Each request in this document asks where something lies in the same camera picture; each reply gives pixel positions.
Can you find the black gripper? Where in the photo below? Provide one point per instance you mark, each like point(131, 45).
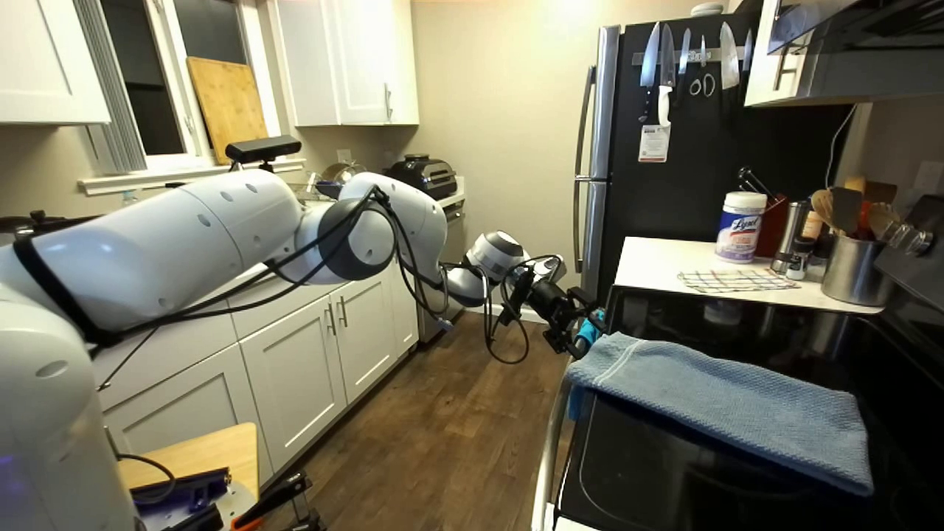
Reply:
point(554, 298)

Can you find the small black kitchen gadget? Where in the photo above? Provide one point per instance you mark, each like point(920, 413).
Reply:
point(798, 267)

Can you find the black camera on stand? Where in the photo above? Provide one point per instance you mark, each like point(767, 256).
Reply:
point(261, 149)

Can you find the checked white dish cloth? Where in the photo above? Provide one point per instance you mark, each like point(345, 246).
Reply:
point(737, 280)

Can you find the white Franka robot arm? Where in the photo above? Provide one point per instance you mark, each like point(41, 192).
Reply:
point(147, 253)

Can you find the black glass-top oven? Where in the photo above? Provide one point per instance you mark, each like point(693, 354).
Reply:
point(689, 481)

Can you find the red and black tool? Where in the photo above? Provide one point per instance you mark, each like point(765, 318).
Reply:
point(276, 491)

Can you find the wooden spatula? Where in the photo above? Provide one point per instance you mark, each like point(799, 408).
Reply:
point(836, 208)

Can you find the white wipes canister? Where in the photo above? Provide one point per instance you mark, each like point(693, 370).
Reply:
point(737, 224)

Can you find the light wooden board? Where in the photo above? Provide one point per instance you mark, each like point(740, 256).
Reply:
point(206, 453)

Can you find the black refrigerator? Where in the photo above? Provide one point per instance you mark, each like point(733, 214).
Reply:
point(698, 194)

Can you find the pale blue towel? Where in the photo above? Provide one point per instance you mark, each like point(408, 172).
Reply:
point(727, 401)

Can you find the wooden spoon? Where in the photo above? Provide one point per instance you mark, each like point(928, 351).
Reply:
point(875, 192)

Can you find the dark red box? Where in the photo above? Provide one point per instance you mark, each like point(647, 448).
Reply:
point(770, 228)

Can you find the wide steel knife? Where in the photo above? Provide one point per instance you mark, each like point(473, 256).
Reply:
point(730, 57)

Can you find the dark blue plastic object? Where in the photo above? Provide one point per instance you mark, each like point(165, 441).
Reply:
point(181, 495)

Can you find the small steel knife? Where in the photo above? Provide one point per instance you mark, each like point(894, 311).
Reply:
point(684, 51)

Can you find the bright blue towel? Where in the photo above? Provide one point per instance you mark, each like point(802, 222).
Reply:
point(593, 333)

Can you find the steel utensil holder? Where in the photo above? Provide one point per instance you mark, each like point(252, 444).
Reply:
point(851, 271)

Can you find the stainless steel microwave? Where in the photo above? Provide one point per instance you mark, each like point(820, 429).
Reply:
point(875, 69)

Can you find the clear glass bowl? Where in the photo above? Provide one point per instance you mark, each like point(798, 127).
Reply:
point(329, 177)

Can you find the kitchen window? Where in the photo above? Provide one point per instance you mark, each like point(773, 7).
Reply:
point(147, 88)

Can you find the white paper tag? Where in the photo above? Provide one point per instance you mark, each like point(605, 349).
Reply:
point(652, 143)

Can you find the long steel knife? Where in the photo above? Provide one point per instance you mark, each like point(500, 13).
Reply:
point(650, 59)

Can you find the white wall cabinet plain door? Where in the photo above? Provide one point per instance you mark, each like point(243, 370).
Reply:
point(38, 59)

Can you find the wooden cutting board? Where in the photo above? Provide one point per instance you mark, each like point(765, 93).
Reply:
point(229, 103)

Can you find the white base cabinets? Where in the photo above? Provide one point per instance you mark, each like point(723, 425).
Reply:
point(295, 385)

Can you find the steel pepper mill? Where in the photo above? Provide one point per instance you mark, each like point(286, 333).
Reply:
point(795, 231)

